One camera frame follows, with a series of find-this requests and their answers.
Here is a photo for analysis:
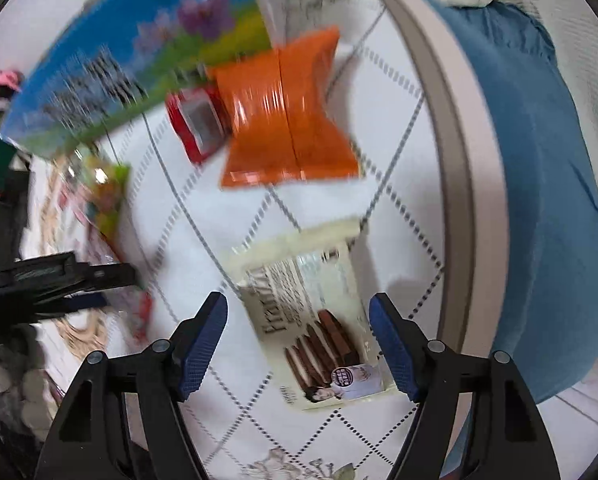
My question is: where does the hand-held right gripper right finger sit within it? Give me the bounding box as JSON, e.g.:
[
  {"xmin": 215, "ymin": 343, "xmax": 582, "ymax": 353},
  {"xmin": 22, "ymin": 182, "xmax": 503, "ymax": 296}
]
[{"xmin": 369, "ymin": 292, "xmax": 562, "ymax": 480}]

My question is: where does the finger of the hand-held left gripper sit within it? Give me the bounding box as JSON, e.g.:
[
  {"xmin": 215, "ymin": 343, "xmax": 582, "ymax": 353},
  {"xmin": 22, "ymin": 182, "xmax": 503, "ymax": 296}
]
[
  {"xmin": 0, "ymin": 252, "xmax": 140, "ymax": 295},
  {"xmin": 9, "ymin": 292, "xmax": 108, "ymax": 326}
]

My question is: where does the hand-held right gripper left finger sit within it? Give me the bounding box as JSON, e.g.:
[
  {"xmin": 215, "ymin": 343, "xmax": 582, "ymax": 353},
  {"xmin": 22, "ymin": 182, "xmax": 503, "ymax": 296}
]
[{"xmin": 34, "ymin": 291, "xmax": 229, "ymax": 480}]

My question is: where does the white red label packet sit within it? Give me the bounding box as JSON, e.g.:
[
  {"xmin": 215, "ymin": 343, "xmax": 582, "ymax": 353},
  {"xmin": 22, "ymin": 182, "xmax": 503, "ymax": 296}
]
[{"xmin": 69, "ymin": 240, "xmax": 155, "ymax": 343}]

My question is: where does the white chocolate wafer packet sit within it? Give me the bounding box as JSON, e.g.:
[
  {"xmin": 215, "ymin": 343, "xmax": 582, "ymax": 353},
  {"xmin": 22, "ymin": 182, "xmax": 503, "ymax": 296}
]
[{"xmin": 226, "ymin": 216, "xmax": 397, "ymax": 412}]

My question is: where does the cardboard milk box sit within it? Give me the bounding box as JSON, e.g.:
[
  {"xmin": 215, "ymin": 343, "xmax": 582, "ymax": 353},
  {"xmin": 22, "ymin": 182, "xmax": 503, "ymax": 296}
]
[{"xmin": 0, "ymin": 0, "xmax": 380, "ymax": 158}]

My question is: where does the colourful candy ball packet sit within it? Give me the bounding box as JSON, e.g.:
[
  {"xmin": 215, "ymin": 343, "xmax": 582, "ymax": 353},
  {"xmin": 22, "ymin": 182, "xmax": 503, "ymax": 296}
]
[{"xmin": 79, "ymin": 155, "xmax": 130, "ymax": 241}]

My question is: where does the white quilted mattress pad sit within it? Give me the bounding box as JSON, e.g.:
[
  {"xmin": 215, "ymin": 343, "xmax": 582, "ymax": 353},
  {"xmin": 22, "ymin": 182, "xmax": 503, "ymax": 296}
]
[{"xmin": 19, "ymin": 0, "xmax": 507, "ymax": 480}]

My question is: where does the pink plush toy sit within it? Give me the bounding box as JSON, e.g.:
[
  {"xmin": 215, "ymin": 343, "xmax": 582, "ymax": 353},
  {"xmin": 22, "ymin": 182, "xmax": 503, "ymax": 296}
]
[{"xmin": 0, "ymin": 69, "xmax": 24, "ymax": 93}]

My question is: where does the small red snack packet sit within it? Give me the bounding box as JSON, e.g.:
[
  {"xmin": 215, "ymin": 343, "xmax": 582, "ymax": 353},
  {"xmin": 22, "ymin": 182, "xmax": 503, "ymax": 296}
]
[{"xmin": 166, "ymin": 85, "xmax": 232, "ymax": 166}]

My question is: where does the blue bed sheet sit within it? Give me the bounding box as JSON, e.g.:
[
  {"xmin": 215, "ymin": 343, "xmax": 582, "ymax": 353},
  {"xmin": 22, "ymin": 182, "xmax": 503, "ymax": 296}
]
[{"xmin": 419, "ymin": 0, "xmax": 598, "ymax": 480}]

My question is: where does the orange snack packet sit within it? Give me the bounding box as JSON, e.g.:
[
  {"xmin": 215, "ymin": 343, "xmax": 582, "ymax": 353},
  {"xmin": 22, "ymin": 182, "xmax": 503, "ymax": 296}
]
[{"xmin": 206, "ymin": 26, "xmax": 361, "ymax": 190}]

